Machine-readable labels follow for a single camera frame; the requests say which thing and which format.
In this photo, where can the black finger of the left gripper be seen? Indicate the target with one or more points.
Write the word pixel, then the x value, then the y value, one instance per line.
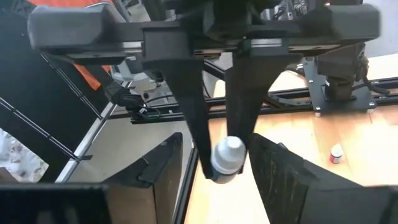
pixel 245 99
pixel 192 102

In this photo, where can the small pink-label dropper bottle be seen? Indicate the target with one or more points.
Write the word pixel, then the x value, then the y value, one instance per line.
pixel 336 154

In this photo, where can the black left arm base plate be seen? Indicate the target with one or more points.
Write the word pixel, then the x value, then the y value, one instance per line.
pixel 317 93

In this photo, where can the orange cloth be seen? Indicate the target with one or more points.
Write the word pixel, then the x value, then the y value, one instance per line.
pixel 91 77

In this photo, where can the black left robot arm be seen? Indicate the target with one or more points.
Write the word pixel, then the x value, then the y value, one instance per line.
pixel 342 71

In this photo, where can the small dark-label dropper bottle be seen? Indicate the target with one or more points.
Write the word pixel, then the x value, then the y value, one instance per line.
pixel 228 155

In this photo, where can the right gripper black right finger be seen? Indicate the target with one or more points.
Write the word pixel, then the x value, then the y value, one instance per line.
pixel 286 186

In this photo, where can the black partition panel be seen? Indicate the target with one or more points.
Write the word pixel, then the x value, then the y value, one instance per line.
pixel 31 93

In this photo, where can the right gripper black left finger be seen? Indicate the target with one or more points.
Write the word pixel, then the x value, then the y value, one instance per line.
pixel 146 174

